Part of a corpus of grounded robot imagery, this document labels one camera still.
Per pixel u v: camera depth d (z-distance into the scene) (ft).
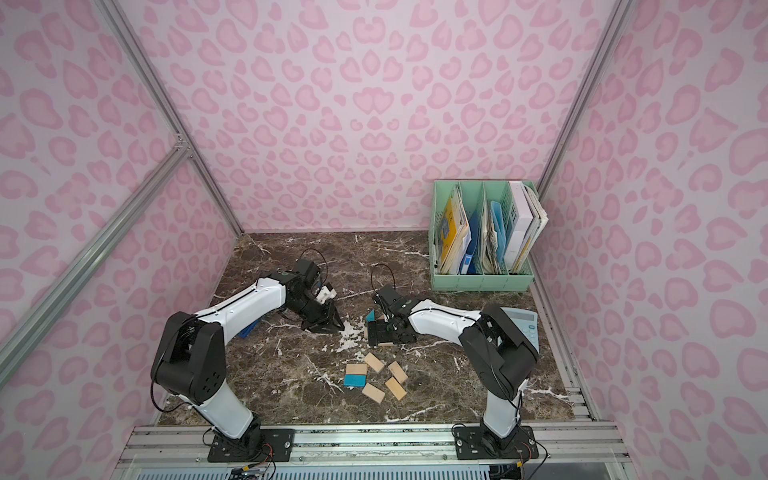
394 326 2.18
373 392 2.66
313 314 2.51
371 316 3.07
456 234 3.00
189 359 1.52
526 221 2.94
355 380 2.75
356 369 2.76
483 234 2.90
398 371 2.76
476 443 2.42
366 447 2.46
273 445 2.38
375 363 2.81
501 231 2.87
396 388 2.68
